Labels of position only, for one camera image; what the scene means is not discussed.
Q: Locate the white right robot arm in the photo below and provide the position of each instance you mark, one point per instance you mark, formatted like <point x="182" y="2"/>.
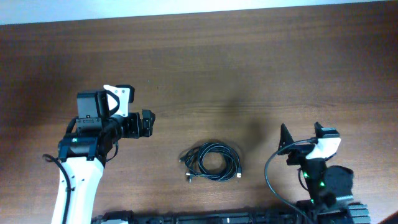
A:
<point x="328" y="187"/>

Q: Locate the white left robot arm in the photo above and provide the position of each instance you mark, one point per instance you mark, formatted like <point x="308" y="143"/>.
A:
<point x="103" y="119"/>

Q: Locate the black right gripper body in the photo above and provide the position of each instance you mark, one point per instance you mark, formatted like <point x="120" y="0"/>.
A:
<point x="300" y="155"/>

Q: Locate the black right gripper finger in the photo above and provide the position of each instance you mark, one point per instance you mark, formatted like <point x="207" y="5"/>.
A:
<point x="285" y="141"/>
<point x="319" y="132"/>

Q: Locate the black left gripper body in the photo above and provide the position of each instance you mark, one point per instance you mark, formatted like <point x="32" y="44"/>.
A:
<point x="129" y="126"/>

